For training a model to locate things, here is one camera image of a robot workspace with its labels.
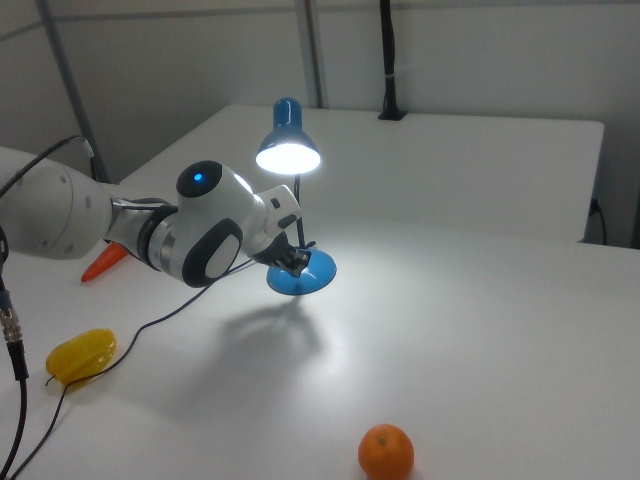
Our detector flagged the grey partition post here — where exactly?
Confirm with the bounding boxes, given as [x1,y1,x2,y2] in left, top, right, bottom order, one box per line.
[37,0,112,184]

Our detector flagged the black clamped pole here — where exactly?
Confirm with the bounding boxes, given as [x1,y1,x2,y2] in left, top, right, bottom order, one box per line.
[377,0,411,122]

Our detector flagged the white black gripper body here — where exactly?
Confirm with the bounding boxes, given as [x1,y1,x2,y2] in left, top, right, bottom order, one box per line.
[248,184,304,267]

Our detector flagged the blue desk lamp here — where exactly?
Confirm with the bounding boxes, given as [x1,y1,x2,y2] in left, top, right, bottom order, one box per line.
[255,96,338,297]

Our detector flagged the yellow toy starfruit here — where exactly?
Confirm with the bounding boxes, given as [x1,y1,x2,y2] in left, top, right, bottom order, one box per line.
[45,328,119,389]

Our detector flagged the thick black cable metal connector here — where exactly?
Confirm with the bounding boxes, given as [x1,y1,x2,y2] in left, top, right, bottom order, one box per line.
[0,224,31,480]

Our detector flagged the orange toy carrot green leaves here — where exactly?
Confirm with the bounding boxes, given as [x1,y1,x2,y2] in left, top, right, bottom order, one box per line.
[81,242,129,285]

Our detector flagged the thin grey partition strip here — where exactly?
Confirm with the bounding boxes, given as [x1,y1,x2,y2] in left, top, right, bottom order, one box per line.
[303,0,332,109]

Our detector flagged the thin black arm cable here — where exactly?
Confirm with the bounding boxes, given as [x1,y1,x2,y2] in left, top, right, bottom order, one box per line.
[0,134,97,201]

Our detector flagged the black wall socket cable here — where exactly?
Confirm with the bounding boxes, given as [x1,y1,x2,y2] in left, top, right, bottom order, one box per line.
[589,197,609,247]

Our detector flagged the thin black lamp cable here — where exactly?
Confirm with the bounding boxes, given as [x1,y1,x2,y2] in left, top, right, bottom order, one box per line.
[2,257,254,479]

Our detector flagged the orange mandarin fruit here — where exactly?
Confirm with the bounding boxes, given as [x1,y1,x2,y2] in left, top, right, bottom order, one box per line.
[357,423,416,480]

